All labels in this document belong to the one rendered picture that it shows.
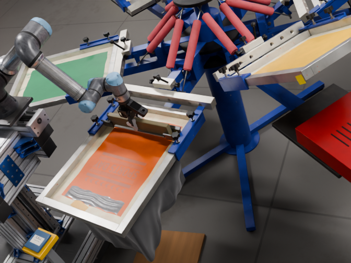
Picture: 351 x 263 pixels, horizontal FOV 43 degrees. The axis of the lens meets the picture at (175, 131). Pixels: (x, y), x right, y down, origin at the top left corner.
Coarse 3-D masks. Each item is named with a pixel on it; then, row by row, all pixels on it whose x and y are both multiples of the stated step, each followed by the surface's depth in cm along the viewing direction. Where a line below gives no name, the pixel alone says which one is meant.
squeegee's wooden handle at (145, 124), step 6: (108, 114) 250; (114, 114) 249; (120, 114) 247; (114, 120) 250; (120, 120) 247; (126, 120) 243; (138, 120) 239; (144, 120) 238; (126, 126) 248; (138, 126) 242; (144, 126) 239; (150, 126) 235; (156, 126) 232; (162, 126) 230; (168, 126) 230; (156, 132) 237; (162, 132) 233; (168, 132) 231
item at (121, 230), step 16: (160, 112) 252; (176, 112) 245; (64, 176) 238; (160, 176) 216; (48, 192) 231; (144, 192) 211; (64, 208) 219; (96, 224) 207; (112, 224) 203; (128, 224) 201
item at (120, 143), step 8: (120, 128) 255; (112, 136) 252; (120, 136) 250; (128, 136) 248; (136, 136) 246; (104, 144) 250; (112, 144) 248; (120, 144) 246; (128, 144) 244; (96, 152) 247; (112, 152) 243; (120, 152) 241; (88, 160) 244; (96, 160) 242; (88, 168) 240; (80, 176) 237; (72, 184) 235; (80, 184) 233; (88, 184) 231; (64, 192) 232; (96, 192) 225
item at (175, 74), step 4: (172, 72) 264; (176, 72) 263; (180, 72) 262; (168, 76) 262; (172, 76) 261; (176, 76) 260; (180, 76) 263; (176, 80) 260; (180, 80) 264; (160, 88) 256
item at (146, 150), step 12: (144, 144) 240; (156, 144) 237; (168, 144) 235; (132, 156) 236; (144, 156) 234; (156, 156) 231; (144, 168) 227; (144, 180) 221; (108, 192) 223; (132, 192) 218; (120, 216) 210
